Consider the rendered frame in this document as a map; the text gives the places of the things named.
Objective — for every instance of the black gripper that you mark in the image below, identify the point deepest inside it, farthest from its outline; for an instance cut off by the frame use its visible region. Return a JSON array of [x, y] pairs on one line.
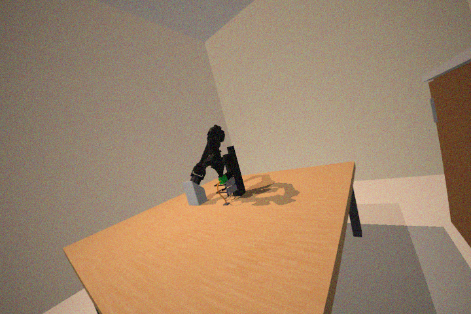
[[219, 165]]

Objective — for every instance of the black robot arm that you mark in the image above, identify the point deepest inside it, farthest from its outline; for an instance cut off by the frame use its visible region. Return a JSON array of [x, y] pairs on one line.
[[214, 136]]

